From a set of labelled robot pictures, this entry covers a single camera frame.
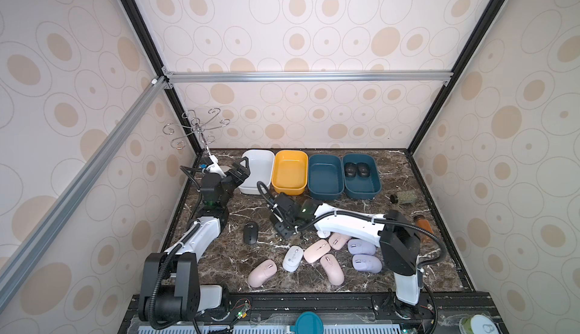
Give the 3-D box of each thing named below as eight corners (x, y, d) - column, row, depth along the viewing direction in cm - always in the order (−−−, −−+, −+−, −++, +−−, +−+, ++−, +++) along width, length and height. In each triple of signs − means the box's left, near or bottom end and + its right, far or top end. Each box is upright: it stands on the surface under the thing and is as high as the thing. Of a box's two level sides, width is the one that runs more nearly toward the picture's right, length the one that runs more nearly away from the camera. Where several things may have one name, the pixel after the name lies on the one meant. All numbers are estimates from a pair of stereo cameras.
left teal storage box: (308, 199, 103) (309, 192, 98) (306, 162, 118) (307, 154, 113) (346, 200, 103) (349, 192, 98) (340, 162, 118) (342, 154, 113)
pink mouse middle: (307, 265, 84) (307, 263, 83) (299, 253, 87) (300, 251, 86) (331, 249, 88) (332, 247, 87) (323, 238, 91) (324, 236, 90)
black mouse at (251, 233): (242, 244, 90) (241, 241, 87) (245, 224, 95) (244, 221, 93) (256, 244, 90) (256, 241, 87) (259, 225, 95) (258, 221, 93)
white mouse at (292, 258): (279, 267, 84) (279, 265, 82) (292, 244, 90) (292, 242, 87) (293, 275, 82) (293, 273, 80) (305, 252, 88) (305, 249, 86)
